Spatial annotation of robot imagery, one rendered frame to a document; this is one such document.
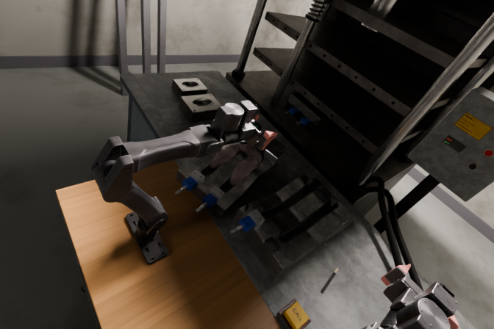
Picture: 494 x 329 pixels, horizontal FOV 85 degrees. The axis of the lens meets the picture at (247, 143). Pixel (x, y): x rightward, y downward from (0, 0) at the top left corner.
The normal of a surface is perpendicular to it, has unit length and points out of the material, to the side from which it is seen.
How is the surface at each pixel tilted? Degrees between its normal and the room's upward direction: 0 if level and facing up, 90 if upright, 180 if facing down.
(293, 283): 0
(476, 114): 90
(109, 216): 0
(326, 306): 0
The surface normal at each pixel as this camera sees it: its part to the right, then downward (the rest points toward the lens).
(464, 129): -0.76, 0.20
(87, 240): 0.30, -0.73
